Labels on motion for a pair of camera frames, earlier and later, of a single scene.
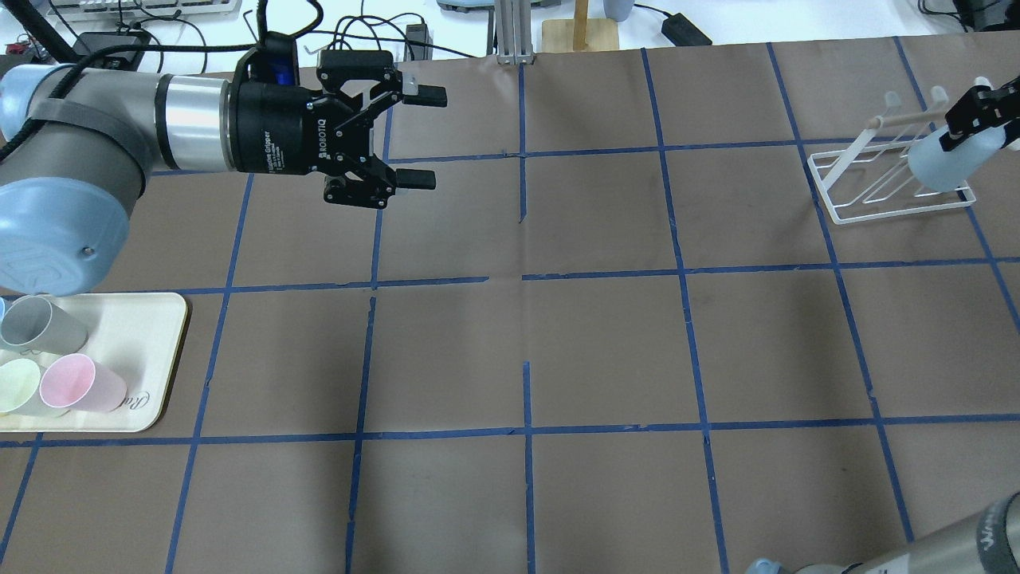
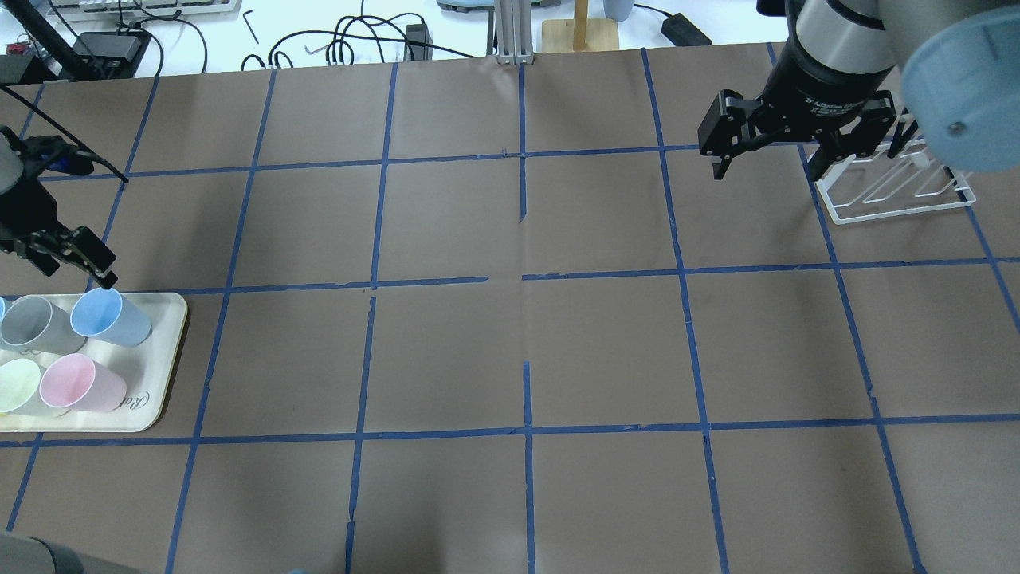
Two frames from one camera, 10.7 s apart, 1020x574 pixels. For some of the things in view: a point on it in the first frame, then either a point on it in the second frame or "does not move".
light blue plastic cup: (949, 171) → (106, 313)
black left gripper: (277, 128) → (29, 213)
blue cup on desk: (618, 10) does not move
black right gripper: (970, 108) → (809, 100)
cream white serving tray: (141, 335) does not move
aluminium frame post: (513, 32) does not move
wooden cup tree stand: (580, 34) does not move
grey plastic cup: (33, 324) does not move
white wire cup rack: (871, 177) does not move
